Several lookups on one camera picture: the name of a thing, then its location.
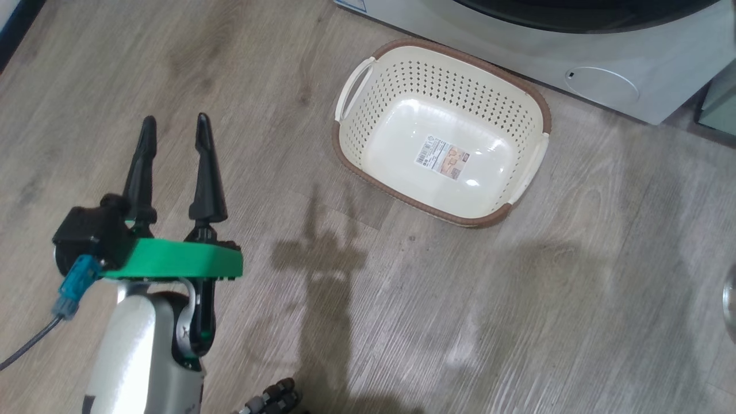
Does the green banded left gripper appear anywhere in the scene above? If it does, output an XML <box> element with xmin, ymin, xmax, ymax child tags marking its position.
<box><xmin>101</xmin><ymin>113</ymin><xmax>243</xmax><ymax>360</ymax></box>

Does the white front-load washing machine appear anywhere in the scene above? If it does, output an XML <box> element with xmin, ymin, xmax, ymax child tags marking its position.
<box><xmin>333</xmin><ymin>0</ymin><xmax>736</xmax><ymax>126</ymax></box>

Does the cream perforated laundry basket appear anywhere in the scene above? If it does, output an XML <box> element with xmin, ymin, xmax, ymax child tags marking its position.
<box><xmin>332</xmin><ymin>39</ymin><xmax>553</xmax><ymax>229</ymax></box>

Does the dark blue board edge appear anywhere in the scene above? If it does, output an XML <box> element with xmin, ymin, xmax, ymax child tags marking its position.
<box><xmin>0</xmin><ymin>0</ymin><xmax>47</xmax><ymax>72</ymax></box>

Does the basket product sticker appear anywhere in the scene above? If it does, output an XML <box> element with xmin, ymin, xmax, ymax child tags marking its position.
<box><xmin>415</xmin><ymin>136</ymin><xmax>469</xmax><ymax>181</ymax></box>

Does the round filter cover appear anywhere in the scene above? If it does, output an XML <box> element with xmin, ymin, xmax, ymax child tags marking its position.
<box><xmin>563</xmin><ymin>66</ymin><xmax>641</xmax><ymax>105</ymax></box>

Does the pale green cabinet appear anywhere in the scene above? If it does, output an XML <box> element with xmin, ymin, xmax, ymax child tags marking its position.
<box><xmin>696</xmin><ymin>75</ymin><xmax>736</xmax><ymax>136</ymax></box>

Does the blue left camera connector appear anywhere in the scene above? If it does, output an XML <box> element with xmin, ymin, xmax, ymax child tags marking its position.
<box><xmin>53</xmin><ymin>255</ymin><xmax>103</xmax><ymax>320</ymax></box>

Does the grey left camera cable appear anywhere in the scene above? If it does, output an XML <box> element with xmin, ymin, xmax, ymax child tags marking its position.
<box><xmin>0</xmin><ymin>315</ymin><xmax>64</xmax><ymax>371</ymax></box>

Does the black segmented cable conduit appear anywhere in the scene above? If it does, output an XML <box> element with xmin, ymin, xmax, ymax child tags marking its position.
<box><xmin>239</xmin><ymin>378</ymin><xmax>302</xmax><ymax>414</ymax></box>

